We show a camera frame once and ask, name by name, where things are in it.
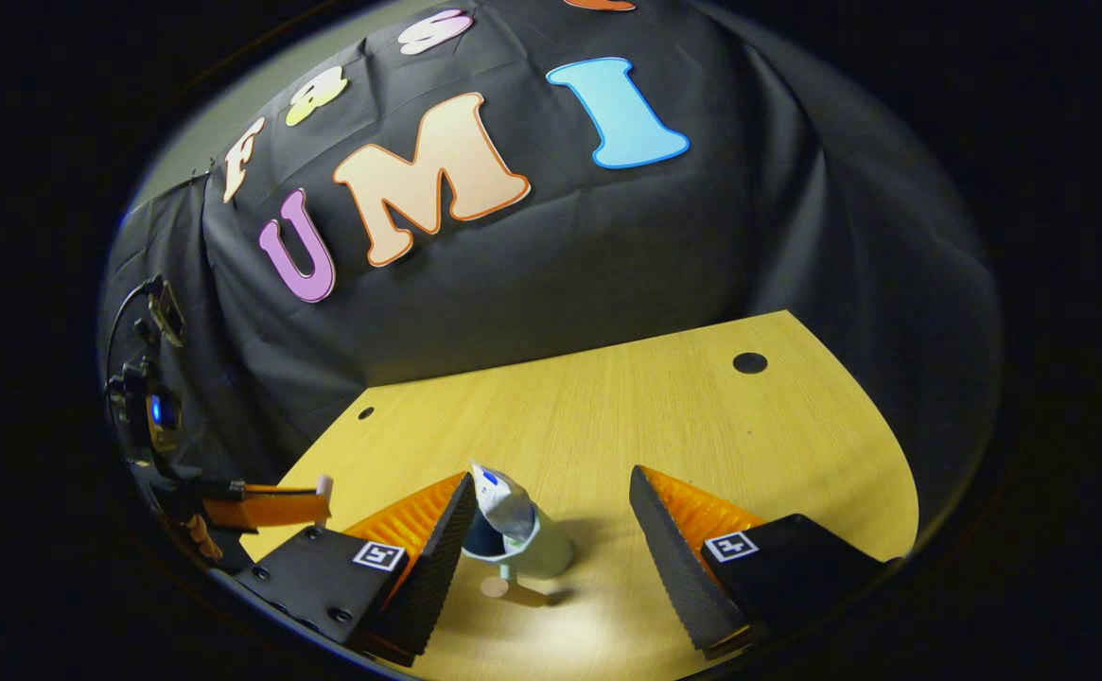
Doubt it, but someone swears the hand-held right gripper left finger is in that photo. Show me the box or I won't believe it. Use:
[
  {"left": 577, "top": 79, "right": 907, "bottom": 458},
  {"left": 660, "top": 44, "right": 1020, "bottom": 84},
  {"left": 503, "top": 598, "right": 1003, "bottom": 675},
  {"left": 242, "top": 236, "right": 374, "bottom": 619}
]
[{"left": 229, "top": 471, "right": 479, "bottom": 667}]

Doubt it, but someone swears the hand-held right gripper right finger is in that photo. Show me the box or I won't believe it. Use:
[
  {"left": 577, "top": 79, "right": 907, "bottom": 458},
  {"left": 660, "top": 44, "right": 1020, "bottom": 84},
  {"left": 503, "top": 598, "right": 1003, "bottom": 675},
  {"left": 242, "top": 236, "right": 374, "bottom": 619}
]
[{"left": 628, "top": 463, "right": 894, "bottom": 661}]

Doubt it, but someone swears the white toothpaste tube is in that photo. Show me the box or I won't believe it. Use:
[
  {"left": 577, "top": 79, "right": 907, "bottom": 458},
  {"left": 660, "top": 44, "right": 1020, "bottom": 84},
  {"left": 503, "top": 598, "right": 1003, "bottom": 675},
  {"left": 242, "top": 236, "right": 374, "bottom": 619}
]
[{"left": 470, "top": 461, "right": 538, "bottom": 546}]

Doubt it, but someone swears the pale blue cup wooden handle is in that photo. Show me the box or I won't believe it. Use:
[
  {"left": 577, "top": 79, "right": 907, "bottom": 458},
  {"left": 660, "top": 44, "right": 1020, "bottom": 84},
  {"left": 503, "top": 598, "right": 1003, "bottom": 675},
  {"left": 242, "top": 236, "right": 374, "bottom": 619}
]
[{"left": 461, "top": 504, "right": 576, "bottom": 608}]

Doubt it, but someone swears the wooden desktop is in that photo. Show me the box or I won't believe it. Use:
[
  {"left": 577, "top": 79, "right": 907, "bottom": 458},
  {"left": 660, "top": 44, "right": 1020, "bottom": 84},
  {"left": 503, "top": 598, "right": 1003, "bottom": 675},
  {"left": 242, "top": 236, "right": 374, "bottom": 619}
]
[{"left": 236, "top": 309, "right": 921, "bottom": 681}]

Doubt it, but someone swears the black backdrop cloth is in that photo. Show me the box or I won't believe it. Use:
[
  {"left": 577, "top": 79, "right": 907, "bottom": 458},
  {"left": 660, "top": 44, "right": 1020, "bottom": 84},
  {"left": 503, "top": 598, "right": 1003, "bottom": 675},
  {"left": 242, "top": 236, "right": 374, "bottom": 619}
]
[{"left": 101, "top": 0, "right": 1002, "bottom": 493}]

